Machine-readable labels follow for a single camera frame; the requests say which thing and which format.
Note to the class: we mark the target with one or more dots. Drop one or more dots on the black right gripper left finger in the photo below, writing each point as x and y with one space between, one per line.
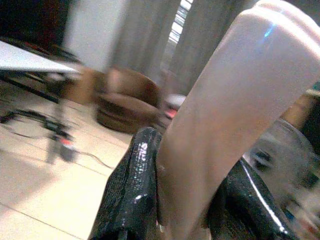
132 190

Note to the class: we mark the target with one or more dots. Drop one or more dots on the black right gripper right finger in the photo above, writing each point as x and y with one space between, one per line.
247 207

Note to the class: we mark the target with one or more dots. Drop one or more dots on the clear plastic bag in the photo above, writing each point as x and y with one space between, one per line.
285 162

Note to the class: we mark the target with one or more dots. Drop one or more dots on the brown round pouf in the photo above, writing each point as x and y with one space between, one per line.
127 100

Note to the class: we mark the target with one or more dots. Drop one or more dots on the grey curtain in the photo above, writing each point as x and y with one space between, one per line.
147 32

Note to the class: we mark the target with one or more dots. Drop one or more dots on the white table top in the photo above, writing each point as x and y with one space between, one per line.
30 60

